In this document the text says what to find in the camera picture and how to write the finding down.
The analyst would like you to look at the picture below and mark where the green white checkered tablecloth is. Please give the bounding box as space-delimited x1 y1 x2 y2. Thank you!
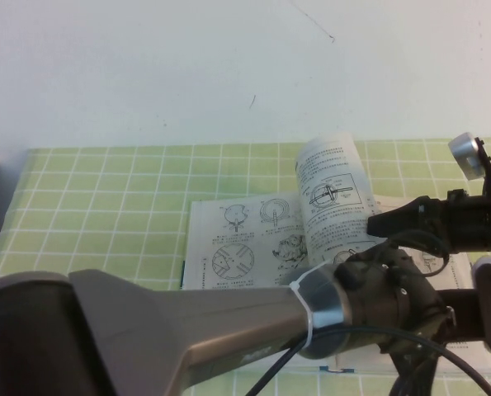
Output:
0 138 491 396

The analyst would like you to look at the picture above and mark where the white zip tie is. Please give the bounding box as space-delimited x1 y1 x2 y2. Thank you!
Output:
289 263 333 361

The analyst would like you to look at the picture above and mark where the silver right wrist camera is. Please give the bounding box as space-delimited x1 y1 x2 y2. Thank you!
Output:
448 131 486 182

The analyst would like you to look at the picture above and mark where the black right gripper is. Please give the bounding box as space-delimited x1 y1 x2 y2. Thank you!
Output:
366 188 491 253

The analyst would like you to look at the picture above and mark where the black left camera bracket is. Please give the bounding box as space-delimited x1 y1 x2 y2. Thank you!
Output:
434 263 491 356

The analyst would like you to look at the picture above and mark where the black camera bracket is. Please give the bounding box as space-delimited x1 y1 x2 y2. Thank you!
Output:
434 263 491 356
475 139 491 200

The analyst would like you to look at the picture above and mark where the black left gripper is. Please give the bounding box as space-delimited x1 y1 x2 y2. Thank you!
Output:
393 257 456 343

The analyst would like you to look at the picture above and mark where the technical book with diagrams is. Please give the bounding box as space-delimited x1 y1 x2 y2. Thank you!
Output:
181 130 491 375

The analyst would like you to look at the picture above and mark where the black right camera bracket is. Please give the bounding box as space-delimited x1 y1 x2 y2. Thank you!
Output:
475 139 491 200

